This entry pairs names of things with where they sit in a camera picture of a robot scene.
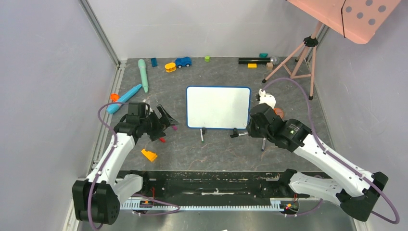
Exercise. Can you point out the pink perforated panel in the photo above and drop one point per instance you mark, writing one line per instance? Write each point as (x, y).
(356, 20)

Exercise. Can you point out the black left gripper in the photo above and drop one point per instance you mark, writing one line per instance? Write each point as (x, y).
(158, 133)

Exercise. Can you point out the yellow oval toy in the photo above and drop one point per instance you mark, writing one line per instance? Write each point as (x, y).
(170, 67)

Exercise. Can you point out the orange window toy block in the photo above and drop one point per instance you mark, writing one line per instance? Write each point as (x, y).
(279, 112)

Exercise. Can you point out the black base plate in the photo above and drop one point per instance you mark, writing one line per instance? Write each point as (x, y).
(212, 188)

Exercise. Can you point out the black tube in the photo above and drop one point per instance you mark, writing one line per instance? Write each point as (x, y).
(254, 60)

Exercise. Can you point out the wooden cube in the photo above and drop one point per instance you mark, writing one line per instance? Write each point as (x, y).
(269, 66)

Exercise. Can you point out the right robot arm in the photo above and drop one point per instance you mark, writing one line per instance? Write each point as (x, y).
(352, 188)

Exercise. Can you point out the orange toy piece left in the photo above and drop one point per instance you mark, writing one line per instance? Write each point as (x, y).
(114, 97)

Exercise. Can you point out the large mint toy marker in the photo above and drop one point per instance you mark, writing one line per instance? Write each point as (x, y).
(143, 75)

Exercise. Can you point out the black cap marker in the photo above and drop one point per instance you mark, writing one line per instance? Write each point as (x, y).
(234, 135)

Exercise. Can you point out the pink tripod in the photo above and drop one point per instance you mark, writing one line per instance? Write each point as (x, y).
(309, 44)

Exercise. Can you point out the blue cap marker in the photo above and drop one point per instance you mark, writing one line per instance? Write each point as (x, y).
(263, 144)

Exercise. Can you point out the yellow toy block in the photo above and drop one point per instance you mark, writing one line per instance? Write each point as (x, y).
(151, 156)

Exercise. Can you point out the green cap marker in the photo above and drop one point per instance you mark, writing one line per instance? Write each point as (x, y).
(202, 136)

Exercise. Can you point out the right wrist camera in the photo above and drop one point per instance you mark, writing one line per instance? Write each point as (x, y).
(263, 97)

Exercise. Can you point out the blue framed whiteboard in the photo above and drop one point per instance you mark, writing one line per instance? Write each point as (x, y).
(217, 107)

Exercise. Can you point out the blue toy car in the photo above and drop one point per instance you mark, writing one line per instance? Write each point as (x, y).
(183, 62)

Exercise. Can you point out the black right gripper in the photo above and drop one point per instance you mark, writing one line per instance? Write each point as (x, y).
(253, 120)

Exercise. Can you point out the dark blue block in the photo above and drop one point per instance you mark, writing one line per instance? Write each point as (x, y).
(154, 62)

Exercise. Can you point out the large blue toy marker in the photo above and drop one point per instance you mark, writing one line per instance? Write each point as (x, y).
(112, 108)

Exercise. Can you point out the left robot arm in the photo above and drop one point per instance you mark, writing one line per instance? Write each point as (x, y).
(97, 198)

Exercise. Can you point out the clear ball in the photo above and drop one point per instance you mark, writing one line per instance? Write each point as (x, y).
(275, 60)

